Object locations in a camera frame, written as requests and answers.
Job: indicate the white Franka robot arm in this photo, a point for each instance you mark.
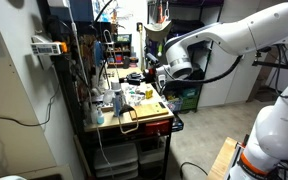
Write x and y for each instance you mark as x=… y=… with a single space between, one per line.
x=250 y=33

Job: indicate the red drawer front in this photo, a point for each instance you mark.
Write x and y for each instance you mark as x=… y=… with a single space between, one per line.
x=157 y=127

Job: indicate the small black flat item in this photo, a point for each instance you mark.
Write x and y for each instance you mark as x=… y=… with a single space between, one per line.
x=162 y=105

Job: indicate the small blue sanitizer bottle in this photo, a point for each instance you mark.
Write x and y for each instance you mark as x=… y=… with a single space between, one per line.
x=100 y=117

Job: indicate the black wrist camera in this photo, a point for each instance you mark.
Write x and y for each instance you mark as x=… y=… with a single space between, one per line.
x=152 y=59

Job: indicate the wooden cutting board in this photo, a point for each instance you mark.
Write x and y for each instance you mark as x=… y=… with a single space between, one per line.
x=149 y=110

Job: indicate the green plastic crate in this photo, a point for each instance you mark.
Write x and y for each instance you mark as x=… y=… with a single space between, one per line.
x=189 y=100

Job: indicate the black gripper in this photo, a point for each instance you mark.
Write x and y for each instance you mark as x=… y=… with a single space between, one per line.
x=139 y=78

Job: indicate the wooden cubby shelf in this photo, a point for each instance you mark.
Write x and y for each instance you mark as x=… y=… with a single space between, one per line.
x=119 y=50

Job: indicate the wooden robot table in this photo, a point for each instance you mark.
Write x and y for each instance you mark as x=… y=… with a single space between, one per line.
x=221 y=160

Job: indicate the white power strip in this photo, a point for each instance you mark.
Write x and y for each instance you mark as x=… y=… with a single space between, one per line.
x=45 y=48

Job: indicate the yellow tape measure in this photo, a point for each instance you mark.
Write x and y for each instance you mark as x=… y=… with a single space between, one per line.
x=149 y=94

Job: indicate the blue white spray can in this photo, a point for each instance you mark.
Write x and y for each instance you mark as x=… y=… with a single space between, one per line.
x=118 y=100

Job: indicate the black metal shelf rack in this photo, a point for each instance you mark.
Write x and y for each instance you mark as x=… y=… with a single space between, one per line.
x=184 y=10

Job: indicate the wooden top workbench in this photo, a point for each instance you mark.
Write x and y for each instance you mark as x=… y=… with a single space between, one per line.
x=117 y=121

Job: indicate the small white storage bin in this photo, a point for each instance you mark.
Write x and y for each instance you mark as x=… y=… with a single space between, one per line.
x=150 y=156

